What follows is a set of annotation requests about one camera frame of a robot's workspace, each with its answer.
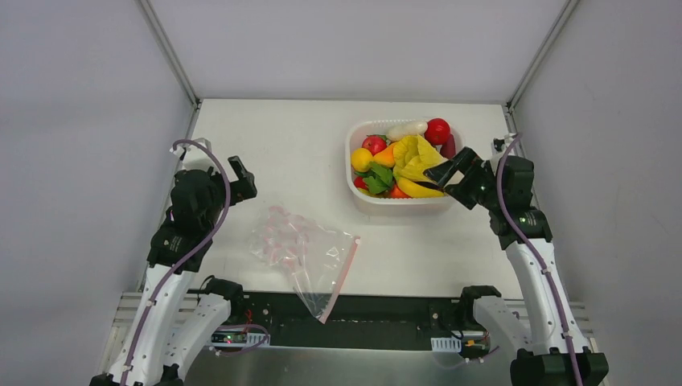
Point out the purple toy sweet potato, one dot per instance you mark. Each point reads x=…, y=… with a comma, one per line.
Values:
x=448, y=148

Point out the red toy apple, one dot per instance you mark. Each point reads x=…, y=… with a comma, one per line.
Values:
x=375, y=143

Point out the orange toy mango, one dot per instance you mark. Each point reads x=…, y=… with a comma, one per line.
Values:
x=385, y=157

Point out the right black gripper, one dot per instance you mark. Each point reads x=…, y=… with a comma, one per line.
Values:
x=470, y=178

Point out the red toy tomato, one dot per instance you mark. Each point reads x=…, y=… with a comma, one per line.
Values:
x=438, y=131

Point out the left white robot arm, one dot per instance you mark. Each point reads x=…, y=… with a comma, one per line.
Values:
x=152, y=352

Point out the clear zip top bag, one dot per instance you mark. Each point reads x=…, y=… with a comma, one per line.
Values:
x=314, y=258

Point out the yellow toy cabbage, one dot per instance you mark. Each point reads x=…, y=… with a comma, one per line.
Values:
x=413, y=155

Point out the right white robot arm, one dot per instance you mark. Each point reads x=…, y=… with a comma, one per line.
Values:
x=549, y=349

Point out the yellow toy banana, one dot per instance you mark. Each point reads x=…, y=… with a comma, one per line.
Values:
x=415, y=190

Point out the white toy radish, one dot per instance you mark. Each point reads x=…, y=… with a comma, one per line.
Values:
x=411, y=128

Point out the green toy leaf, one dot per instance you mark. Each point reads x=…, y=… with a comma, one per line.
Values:
x=377, y=180

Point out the orange toy carrot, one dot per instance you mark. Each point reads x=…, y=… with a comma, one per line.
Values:
x=397, y=193

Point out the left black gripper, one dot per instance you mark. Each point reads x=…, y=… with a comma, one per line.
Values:
x=240, y=178

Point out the white plastic basket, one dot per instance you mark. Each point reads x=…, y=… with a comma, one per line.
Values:
x=386, y=206

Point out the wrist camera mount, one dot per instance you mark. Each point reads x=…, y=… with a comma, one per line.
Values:
x=192, y=157
x=498, y=147

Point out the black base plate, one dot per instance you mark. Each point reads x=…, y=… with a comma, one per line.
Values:
x=358, y=321

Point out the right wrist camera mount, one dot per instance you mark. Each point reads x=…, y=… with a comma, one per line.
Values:
x=498, y=147

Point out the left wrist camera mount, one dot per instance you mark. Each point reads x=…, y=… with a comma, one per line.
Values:
x=192, y=157

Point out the yellow toy lemon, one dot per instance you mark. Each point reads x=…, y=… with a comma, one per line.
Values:
x=361, y=160

